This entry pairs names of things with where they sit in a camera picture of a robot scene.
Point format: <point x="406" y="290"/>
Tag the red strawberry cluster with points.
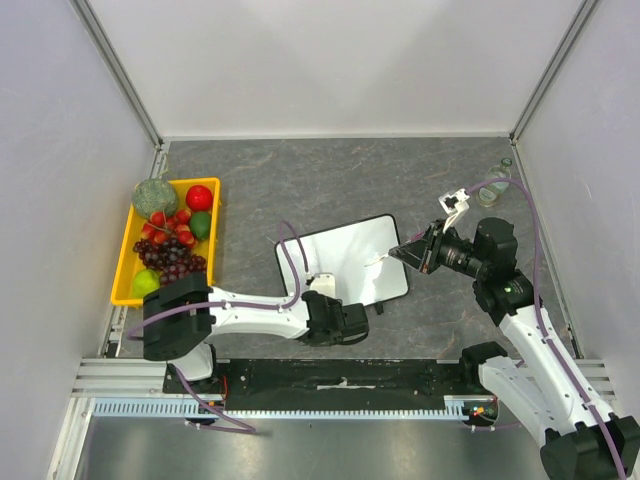
<point x="160" y="228"/>

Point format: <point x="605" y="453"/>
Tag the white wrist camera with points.
<point x="323" y="283"/>
<point x="455" y="205"/>

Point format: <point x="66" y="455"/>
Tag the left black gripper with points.
<point x="335" y="341"/>

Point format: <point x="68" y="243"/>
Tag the yellow plastic bin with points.
<point x="129" y="264"/>

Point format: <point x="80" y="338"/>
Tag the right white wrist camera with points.
<point x="455" y="205"/>

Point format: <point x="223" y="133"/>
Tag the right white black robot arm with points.
<point x="578" y="433"/>

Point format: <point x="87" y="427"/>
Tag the white whiteboard black frame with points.
<point x="343" y="252"/>

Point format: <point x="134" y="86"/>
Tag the green lime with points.
<point x="200" y="225"/>

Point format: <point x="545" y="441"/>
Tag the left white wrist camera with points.
<point x="323" y="283"/>

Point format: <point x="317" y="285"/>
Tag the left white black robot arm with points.
<point x="181" y="318"/>

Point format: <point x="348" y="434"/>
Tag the red apple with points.
<point x="199" y="198"/>

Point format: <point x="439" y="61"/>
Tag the green netted melon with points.
<point x="155" y="195"/>

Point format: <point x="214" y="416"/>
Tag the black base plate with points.
<point x="338" y="383"/>

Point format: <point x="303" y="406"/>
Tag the purple grape bunch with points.
<point x="171" y="261"/>

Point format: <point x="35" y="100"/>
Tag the white slotted cable duct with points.
<point x="455" y="408"/>

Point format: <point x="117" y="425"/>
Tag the green pear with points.
<point x="144" y="282"/>

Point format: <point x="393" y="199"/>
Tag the clear glass bottle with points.
<point x="489" y="195"/>

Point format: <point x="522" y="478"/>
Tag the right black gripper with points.
<point x="430" y="251"/>

